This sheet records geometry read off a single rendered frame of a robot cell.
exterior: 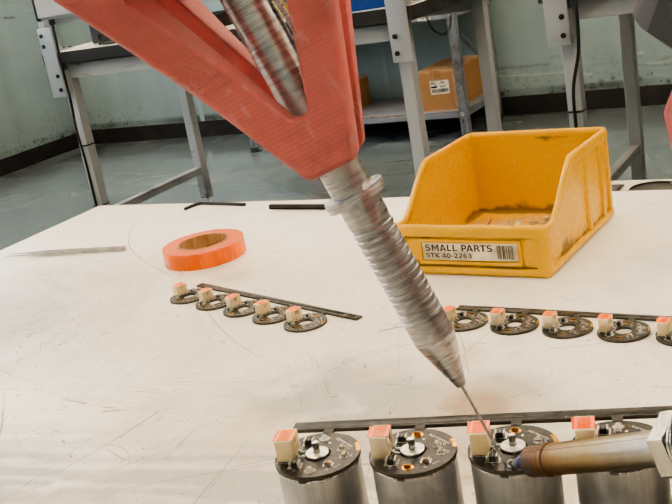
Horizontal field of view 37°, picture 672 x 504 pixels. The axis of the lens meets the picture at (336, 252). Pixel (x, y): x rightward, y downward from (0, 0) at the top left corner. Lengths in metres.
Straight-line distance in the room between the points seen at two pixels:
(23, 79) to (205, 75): 6.00
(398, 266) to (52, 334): 0.42
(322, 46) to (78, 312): 0.47
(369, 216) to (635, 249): 0.38
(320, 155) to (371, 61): 5.03
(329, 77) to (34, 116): 6.04
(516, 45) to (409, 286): 4.71
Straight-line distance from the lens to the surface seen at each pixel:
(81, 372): 0.57
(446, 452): 0.28
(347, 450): 0.29
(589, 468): 0.24
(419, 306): 0.25
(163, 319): 0.62
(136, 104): 6.19
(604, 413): 0.30
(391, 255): 0.25
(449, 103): 4.62
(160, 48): 0.23
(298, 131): 0.24
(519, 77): 4.97
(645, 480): 0.27
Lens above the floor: 0.95
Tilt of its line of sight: 17 degrees down
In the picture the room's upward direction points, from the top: 10 degrees counter-clockwise
